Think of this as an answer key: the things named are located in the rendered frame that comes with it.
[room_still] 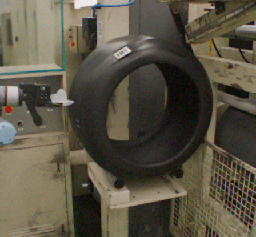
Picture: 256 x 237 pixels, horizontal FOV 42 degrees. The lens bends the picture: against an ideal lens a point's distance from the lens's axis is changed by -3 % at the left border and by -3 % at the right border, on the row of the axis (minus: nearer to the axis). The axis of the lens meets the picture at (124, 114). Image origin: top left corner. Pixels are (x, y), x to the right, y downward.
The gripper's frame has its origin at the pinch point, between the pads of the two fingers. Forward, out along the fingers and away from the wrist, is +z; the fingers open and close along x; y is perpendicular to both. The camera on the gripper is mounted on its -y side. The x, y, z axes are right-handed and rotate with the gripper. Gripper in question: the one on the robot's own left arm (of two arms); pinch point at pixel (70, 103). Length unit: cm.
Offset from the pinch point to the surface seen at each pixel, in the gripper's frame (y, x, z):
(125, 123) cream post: -15.4, 28.3, 35.6
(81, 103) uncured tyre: 2.2, -7.9, 2.5
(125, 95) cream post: -1.0, 28.3, 33.9
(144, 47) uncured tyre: 25.0, -10.8, 23.8
